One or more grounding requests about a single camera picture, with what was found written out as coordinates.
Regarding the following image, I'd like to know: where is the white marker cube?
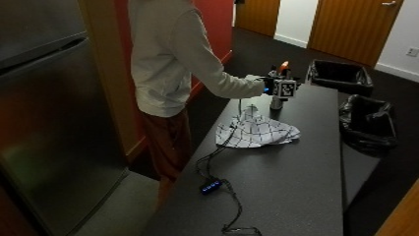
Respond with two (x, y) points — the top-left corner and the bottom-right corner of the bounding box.
(274, 79), (298, 99)

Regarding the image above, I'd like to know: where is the white checked cloth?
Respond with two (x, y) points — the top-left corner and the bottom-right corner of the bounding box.
(214, 105), (301, 149)

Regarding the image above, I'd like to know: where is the the person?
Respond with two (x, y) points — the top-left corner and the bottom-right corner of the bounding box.
(127, 0), (302, 210)

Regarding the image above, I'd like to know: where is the wooden door with handle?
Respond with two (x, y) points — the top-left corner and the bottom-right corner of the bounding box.
(306, 0), (406, 68)

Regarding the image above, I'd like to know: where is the wooden cabinet panel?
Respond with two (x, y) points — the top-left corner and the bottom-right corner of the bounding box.
(77, 0), (148, 165)

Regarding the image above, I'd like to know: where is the stainless steel refrigerator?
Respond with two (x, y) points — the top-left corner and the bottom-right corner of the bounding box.
(0, 0), (131, 236)

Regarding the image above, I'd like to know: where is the black lined waste bin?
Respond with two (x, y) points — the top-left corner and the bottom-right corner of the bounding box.
(305, 59), (375, 98)

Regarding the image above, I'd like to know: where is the black bag waste bin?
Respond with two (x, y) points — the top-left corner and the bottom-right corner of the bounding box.
(338, 93), (399, 153)

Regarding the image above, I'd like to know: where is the wooden furniture corner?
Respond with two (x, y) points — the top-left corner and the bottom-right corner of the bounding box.
(374, 178), (419, 236)

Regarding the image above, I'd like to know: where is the black cable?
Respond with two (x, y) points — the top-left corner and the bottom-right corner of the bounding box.
(194, 97), (265, 236)

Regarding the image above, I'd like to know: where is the black USB hub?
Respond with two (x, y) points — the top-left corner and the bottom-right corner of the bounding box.
(200, 179), (224, 195)

